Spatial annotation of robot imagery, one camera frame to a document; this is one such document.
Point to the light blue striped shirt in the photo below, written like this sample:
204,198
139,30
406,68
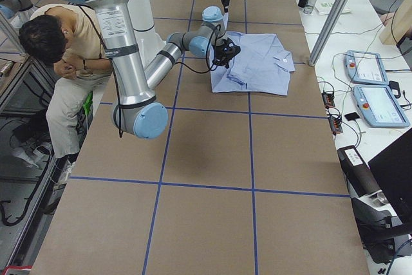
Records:
263,65

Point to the seated person beige clothes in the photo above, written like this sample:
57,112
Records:
67,37

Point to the upper teach pendant tablet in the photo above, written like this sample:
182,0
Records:
365,68

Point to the teach pendant tablet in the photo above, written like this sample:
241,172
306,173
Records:
379,107
365,68

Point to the black phone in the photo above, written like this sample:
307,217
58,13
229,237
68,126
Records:
352,116

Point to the lower teach pendant tablet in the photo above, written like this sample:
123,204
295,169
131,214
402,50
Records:
379,107

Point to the black monitor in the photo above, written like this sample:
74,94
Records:
391,168

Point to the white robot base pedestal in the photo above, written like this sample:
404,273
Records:
150,43

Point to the aluminium frame post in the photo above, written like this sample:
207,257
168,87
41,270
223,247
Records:
326,31

